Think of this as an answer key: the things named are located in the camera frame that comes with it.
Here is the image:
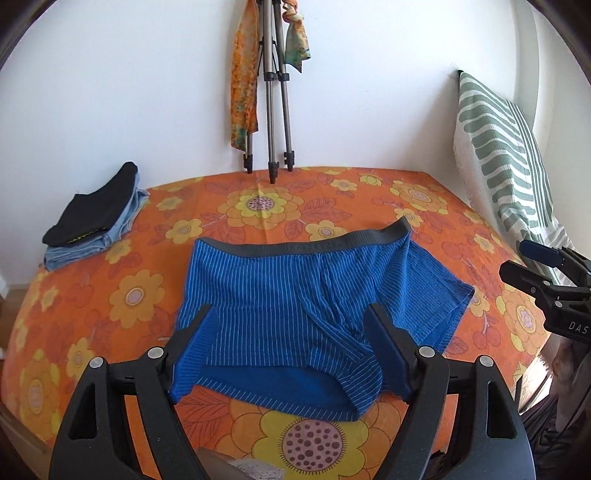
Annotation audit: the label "black folded garment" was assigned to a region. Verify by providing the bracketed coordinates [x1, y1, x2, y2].
[42, 162, 138, 247]

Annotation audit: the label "green striped white pillow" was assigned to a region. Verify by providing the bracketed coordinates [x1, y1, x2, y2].
[453, 71, 573, 251]

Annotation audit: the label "teal orange patterned scarf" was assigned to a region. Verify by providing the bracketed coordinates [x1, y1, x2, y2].
[283, 0, 311, 72]

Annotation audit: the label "blue striped boxer shorts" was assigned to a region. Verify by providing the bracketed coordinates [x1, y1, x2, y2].
[169, 220, 475, 421]

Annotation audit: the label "light blue folded jeans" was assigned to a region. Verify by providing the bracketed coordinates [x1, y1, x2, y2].
[43, 189, 149, 272]

